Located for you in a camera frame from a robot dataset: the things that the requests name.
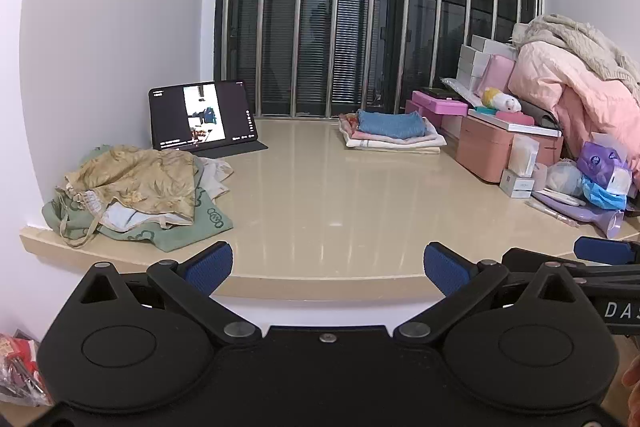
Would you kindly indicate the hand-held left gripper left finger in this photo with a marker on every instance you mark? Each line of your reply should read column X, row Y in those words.
column 210, row 264

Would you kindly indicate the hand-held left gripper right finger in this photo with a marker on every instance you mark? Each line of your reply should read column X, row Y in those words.
column 445, row 267

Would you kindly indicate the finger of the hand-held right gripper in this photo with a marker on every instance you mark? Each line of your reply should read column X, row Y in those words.
column 605, row 251
column 520, row 259

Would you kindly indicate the blue fluffy garment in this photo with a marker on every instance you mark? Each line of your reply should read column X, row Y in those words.
column 390, row 124

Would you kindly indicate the pile of crumpled clothes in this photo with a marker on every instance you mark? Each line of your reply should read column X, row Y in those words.
column 210, row 222

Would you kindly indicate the stack of folded clothes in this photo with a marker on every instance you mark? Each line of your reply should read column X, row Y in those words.
column 435, row 139

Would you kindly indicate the person's right hand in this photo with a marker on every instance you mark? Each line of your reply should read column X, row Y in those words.
column 632, row 374

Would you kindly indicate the blue face masks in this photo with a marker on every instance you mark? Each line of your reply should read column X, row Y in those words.
column 602, row 197

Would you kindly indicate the small white box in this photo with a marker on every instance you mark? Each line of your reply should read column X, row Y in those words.
column 515, row 184

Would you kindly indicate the white plastic bag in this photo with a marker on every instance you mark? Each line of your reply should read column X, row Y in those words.
column 562, row 177

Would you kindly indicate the purple tissue pack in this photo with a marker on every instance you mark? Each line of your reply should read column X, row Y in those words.
column 597, row 159

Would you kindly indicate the clear cotton pad pack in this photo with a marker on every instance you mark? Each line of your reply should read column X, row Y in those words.
column 522, row 154

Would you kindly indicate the beige floral garment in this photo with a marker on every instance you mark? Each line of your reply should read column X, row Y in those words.
column 140, row 177

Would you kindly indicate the large pink storage box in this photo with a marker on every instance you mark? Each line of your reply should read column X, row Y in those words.
column 480, row 152

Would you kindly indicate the cream folded garment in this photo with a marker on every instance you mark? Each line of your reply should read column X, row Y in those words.
column 400, row 149

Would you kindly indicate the white pink flat box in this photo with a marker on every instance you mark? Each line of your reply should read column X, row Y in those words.
column 515, row 124

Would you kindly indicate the grey pouch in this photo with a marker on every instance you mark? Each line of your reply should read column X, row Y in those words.
column 542, row 117

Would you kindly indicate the black tablet with keyboard cover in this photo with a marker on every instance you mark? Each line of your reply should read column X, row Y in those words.
column 170, row 117

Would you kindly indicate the yellow white plush toy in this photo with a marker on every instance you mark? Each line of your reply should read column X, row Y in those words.
column 502, row 101

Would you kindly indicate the red patterned folded cloth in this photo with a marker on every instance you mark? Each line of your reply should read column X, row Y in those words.
column 347, row 123

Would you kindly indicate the pink duvet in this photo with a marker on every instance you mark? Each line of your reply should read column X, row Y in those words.
column 550, row 77

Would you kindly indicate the white cardboard box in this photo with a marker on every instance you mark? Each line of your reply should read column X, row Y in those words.
column 467, row 78
column 495, row 46
column 472, row 59

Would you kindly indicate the beige knitted blanket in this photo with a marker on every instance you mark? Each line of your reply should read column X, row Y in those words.
column 575, row 37

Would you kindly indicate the red packet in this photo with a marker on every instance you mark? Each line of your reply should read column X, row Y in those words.
column 17, row 367

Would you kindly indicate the dark framed window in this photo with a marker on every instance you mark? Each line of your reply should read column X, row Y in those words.
column 350, row 47

